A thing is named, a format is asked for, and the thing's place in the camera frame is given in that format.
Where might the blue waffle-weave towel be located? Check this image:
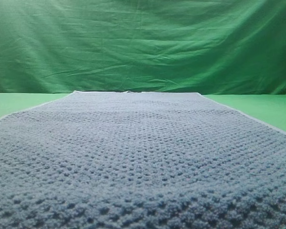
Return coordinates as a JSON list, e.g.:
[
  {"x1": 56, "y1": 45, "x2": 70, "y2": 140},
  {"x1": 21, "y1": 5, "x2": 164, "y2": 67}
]
[{"x1": 0, "y1": 92, "x2": 286, "y2": 229}]

